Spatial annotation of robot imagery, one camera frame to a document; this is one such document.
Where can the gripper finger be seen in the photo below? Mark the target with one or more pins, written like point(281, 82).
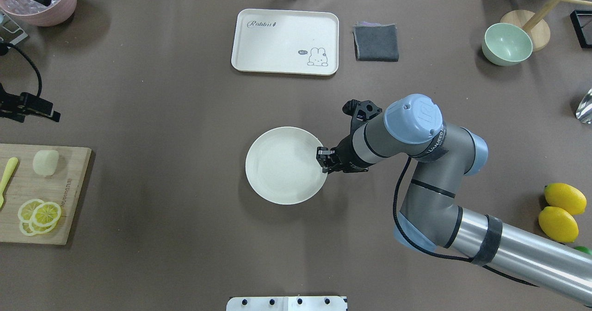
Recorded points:
point(329, 166)
point(324, 153)

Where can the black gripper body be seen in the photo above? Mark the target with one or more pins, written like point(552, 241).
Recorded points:
point(346, 155)

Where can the round cream plate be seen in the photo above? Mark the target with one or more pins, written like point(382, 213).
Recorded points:
point(281, 166)

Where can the white steamed bun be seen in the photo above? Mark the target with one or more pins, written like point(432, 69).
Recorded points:
point(45, 162)

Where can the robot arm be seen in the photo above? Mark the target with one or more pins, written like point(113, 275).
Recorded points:
point(427, 215)

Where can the cream rabbit tray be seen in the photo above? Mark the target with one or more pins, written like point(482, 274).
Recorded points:
point(286, 42)

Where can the grey folded cloth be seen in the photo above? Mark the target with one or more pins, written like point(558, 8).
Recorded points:
point(376, 42)

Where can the mint green bowl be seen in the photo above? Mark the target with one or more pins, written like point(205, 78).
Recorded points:
point(506, 44)

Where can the yellow lemon upper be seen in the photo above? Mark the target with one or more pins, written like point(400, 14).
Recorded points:
point(566, 197)

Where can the yellow lemon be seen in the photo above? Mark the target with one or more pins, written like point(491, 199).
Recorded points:
point(558, 224)
point(566, 197)

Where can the yellow lemon lower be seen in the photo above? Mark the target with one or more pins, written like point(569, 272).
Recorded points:
point(558, 224)

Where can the wooden mug tree stand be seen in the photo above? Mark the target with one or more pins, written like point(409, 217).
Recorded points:
point(534, 24)

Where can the metal scoop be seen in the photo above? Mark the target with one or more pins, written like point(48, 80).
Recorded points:
point(583, 112)

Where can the green lime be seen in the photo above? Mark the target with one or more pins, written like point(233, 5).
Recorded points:
point(583, 249)

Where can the lemon slice front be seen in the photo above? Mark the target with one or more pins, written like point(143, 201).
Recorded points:
point(46, 214)

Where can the lemon slice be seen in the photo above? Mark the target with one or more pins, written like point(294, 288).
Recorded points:
point(24, 214)
point(46, 214)

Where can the pink bowl with ice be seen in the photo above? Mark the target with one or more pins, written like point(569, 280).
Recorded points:
point(44, 3)

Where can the lemon slice back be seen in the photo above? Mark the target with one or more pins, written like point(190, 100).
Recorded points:
point(24, 214)

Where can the yellow plastic knife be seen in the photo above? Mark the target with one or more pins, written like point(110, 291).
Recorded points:
point(7, 175)

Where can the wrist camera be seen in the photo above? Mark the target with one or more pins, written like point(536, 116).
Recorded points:
point(18, 106)
point(361, 112)

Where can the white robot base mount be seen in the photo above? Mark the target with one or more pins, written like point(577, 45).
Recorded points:
point(288, 303)

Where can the black picture frame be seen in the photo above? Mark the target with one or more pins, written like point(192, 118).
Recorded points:
point(582, 25)

